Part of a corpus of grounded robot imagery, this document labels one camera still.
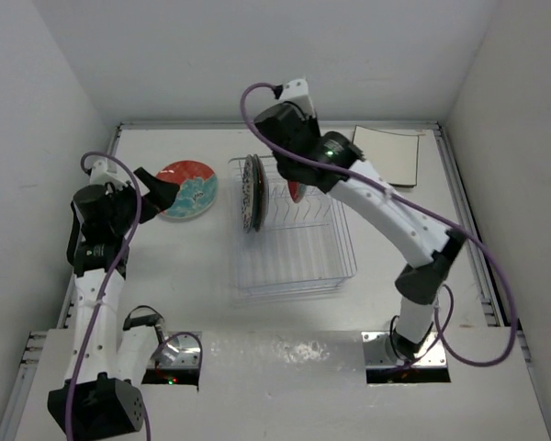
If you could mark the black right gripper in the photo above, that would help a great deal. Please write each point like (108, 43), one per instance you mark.
(311, 122)

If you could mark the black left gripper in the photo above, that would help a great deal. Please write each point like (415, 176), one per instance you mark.
(158, 199)

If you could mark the red floral round plate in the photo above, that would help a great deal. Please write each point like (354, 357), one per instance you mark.
(198, 189)

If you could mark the white round plate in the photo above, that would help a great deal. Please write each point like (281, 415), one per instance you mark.
(296, 190)

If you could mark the square grey plate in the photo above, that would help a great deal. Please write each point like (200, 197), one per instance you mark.
(393, 155)

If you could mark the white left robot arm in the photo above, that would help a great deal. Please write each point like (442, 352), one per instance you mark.
(100, 397)

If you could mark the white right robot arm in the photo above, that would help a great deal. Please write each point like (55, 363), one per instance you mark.
(428, 247)

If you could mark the black white speckled plate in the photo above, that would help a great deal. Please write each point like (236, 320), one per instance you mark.
(247, 193)

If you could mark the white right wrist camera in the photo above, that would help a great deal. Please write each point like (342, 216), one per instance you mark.
(297, 92)

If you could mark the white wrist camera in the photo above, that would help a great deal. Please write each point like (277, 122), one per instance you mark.
(102, 172)
(297, 92)

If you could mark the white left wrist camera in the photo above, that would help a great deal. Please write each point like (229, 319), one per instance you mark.
(102, 172)

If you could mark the white wire dish rack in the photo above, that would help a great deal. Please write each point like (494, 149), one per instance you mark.
(303, 249)

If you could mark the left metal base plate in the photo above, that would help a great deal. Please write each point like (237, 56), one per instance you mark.
(181, 350)

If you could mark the metal base plate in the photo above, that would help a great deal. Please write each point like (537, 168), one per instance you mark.
(181, 350)
(378, 352)

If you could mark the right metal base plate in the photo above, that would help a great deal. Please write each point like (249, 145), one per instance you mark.
(378, 352)

